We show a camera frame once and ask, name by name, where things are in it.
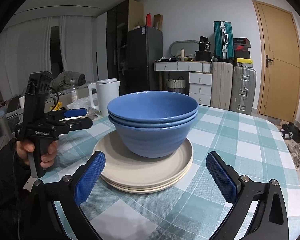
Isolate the cream plate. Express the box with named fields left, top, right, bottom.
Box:
left=93, top=131, right=193, bottom=194

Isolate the blue bowl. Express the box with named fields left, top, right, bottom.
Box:
left=108, top=91, right=199, bottom=123
left=109, top=113, right=197, bottom=158

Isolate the person's left hand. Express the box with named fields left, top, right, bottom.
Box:
left=15, top=139, right=59, bottom=169

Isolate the clear plastic bottle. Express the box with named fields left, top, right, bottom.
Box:
left=70, top=79, right=78, bottom=102

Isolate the white electric kettle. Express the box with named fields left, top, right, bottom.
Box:
left=88, top=78, right=120, bottom=116

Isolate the teal plaid tablecloth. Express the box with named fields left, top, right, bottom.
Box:
left=37, top=104, right=300, bottom=240

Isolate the black refrigerator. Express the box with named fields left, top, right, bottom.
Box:
left=125, top=26, right=163, bottom=93

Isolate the woven laundry basket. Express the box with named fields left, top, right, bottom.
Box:
left=167, top=77, right=186, bottom=94

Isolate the tall dark cabinet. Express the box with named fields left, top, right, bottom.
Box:
left=106, top=0, right=143, bottom=95

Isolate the white drawer desk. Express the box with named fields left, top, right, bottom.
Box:
left=154, top=60, right=212, bottom=106

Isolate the silver suitcase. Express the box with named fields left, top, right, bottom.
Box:
left=229, top=66, right=256, bottom=115

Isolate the wooden door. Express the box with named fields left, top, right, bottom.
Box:
left=253, top=0, right=300, bottom=121

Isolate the beige suitcase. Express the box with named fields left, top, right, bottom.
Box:
left=210, top=61, right=234, bottom=110

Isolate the teal suitcase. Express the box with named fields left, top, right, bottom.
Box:
left=213, top=21, right=234, bottom=63

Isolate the stack of shoe boxes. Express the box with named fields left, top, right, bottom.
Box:
left=233, top=37, right=253, bottom=68

